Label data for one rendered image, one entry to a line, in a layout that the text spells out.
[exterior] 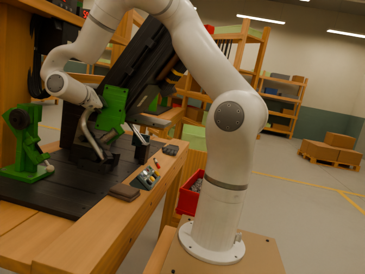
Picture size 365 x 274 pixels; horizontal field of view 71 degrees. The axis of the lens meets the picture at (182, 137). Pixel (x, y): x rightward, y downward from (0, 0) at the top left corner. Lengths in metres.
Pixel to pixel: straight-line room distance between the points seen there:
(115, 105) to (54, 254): 0.70
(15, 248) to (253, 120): 0.65
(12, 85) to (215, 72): 0.83
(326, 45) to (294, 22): 1.41
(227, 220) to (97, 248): 0.34
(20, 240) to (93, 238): 0.18
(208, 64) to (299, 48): 10.02
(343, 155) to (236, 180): 6.66
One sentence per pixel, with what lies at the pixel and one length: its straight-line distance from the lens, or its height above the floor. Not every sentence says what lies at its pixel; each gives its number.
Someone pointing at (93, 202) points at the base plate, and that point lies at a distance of 0.95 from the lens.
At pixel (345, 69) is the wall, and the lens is 11.14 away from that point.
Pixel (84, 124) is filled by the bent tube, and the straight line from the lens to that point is 1.23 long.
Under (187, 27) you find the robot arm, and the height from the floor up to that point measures 1.49.
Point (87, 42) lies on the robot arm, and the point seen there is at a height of 1.41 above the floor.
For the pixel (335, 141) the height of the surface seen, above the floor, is 0.59.
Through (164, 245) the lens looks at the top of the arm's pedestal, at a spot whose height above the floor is 0.85.
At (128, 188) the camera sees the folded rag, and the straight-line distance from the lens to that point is 1.00.
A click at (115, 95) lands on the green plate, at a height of 1.23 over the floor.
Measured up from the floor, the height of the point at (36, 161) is 0.97.
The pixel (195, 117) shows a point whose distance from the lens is 4.33.
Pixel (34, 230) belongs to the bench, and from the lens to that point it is 0.86.
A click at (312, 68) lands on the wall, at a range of 10.73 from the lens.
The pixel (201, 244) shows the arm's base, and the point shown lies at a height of 0.95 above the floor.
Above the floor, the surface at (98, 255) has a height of 0.90.
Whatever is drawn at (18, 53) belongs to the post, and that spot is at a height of 1.34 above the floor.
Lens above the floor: 1.36
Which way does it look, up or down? 12 degrees down
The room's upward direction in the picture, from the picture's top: 11 degrees clockwise
